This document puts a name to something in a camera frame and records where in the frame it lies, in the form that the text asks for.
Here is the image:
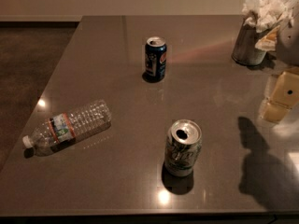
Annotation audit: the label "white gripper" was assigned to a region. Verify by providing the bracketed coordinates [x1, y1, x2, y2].
[255, 16, 299, 123]

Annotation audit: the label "green 7up can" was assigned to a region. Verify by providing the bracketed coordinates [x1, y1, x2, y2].
[164, 119, 202, 177]

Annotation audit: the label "blue pepsi can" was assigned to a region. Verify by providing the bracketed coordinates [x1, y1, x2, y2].
[145, 36, 167, 81]

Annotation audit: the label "metal cup holder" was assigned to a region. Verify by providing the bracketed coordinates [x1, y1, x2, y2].
[232, 24, 266, 66]

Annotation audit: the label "white crumpled napkins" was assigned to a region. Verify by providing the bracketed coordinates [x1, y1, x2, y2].
[242, 0, 299, 33]

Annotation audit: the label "clear plastic water bottle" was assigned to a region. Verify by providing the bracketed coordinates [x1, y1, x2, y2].
[22, 100, 111, 156]

